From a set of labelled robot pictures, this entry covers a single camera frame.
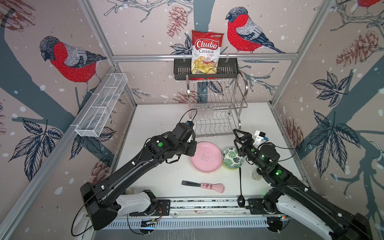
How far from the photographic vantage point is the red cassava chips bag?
2.73 ft

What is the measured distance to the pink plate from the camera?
849mm

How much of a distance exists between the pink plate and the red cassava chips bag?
466mm

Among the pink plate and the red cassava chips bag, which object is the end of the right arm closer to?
the pink plate

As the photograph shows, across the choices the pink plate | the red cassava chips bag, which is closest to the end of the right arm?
the pink plate
